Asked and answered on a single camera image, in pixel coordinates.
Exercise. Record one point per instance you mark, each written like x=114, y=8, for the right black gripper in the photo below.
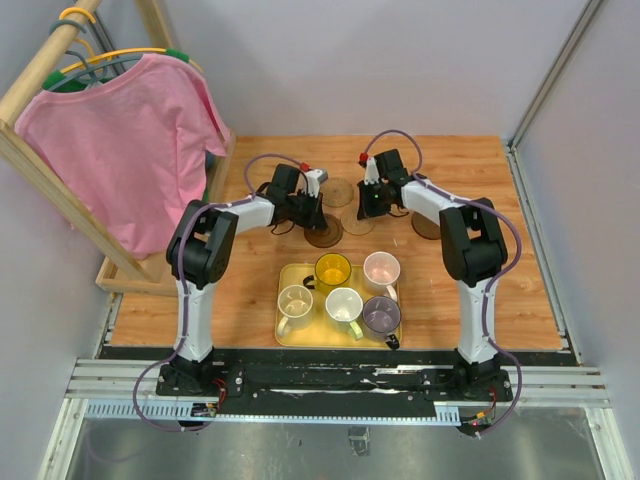
x=365, y=209

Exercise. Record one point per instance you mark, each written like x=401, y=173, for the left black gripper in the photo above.
x=316, y=218

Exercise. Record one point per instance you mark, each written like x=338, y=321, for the small woven rattan coaster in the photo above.
x=352, y=225

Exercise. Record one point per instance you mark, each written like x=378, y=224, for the brown wooden coaster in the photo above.
x=424, y=227
x=328, y=237

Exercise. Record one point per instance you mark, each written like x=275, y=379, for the large woven rattan coaster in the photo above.
x=337, y=192

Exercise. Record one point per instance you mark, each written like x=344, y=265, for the pink translucent cup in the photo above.
x=381, y=272

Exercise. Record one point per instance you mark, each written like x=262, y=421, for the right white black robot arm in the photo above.
x=472, y=244

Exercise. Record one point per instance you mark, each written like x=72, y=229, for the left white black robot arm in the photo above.
x=200, y=248

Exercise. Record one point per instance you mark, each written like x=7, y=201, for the yellow transparent cup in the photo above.
x=331, y=271

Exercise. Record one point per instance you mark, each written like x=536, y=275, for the cream mug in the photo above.
x=295, y=305

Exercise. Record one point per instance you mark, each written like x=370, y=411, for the purple translucent mug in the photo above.
x=381, y=317

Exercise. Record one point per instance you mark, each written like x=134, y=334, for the yellow plastic tray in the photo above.
x=320, y=332

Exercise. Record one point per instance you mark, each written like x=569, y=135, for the pink t-shirt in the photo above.
x=133, y=149

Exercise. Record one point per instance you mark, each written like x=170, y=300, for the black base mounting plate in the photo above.
x=335, y=383

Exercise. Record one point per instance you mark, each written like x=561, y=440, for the grey teal hanger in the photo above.
x=90, y=73

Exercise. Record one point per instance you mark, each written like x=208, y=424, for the yellow green hanger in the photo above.
x=158, y=30

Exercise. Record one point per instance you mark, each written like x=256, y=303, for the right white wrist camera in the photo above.
x=371, y=172

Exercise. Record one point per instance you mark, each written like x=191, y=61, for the white mug green handle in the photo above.
x=344, y=307

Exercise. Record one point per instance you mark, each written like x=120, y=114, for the aluminium frame rail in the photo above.
x=568, y=49

